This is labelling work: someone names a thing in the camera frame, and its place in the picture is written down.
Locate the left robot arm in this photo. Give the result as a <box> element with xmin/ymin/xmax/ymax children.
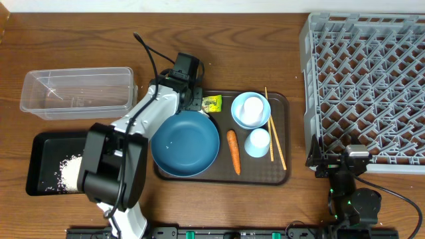
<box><xmin>77</xmin><ymin>68</ymin><xmax>205</xmax><ymax>238</ymax></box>

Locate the black tray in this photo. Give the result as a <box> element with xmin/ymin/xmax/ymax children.
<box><xmin>26</xmin><ymin>131</ymin><xmax>86</xmax><ymax>196</ymax></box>

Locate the dark blue plate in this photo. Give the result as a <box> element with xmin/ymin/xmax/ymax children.
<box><xmin>151</xmin><ymin>111</ymin><xmax>220</xmax><ymax>177</ymax></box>

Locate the orange carrot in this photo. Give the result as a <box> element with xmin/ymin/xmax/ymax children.
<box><xmin>226</xmin><ymin>129</ymin><xmax>241</xmax><ymax>175</ymax></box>

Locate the light blue cup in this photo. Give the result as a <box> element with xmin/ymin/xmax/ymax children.
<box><xmin>244</xmin><ymin>128</ymin><xmax>270</xmax><ymax>158</ymax></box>

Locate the pile of white rice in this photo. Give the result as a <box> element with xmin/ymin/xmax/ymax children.
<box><xmin>44</xmin><ymin>154</ymin><xmax>82</xmax><ymax>194</ymax></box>

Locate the clear plastic bin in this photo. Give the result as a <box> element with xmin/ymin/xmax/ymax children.
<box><xmin>20</xmin><ymin>67</ymin><xmax>138</xmax><ymax>120</ymax></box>

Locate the light blue bowl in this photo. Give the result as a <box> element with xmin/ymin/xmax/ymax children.
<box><xmin>231</xmin><ymin>92</ymin><xmax>271</xmax><ymax>129</ymax></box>

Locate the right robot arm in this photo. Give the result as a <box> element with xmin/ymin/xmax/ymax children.
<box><xmin>305</xmin><ymin>135</ymin><xmax>382</xmax><ymax>238</ymax></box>

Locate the grey dishwasher rack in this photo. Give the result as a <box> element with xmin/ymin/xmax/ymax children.
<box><xmin>299</xmin><ymin>13</ymin><xmax>424</xmax><ymax>175</ymax></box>

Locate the white cup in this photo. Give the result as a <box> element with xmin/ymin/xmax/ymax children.
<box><xmin>240</xmin><ymin>96</ymin><xmax>264</xmax><ymax>127</ymax></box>

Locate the wooden chopstick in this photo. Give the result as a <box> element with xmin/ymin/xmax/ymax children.
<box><xmin>267</xmin><ymin>115</ymin><xmax>274</xmax><ymax>162</ymax></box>
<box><xmin>264</xmin><ymin>86</ymin><xmax>288</xmax><ymax>171</ymax></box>

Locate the brown serving tray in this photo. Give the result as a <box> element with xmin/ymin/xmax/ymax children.
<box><xmin>153</xmin><ymin>90</ymin><xmax>291</xmax><ymax>186</ymax></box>

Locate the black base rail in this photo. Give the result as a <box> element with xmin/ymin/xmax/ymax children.
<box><xmin>66</xmin><ymin>227</ymin><xmax>399</xmax><ymax>239</ymax></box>

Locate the foil snack wrapper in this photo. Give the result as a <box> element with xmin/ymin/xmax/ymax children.
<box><xmin>202</xmin><ymin>95</ymin><xmax>222</xmax><ymax>113</ymax></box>

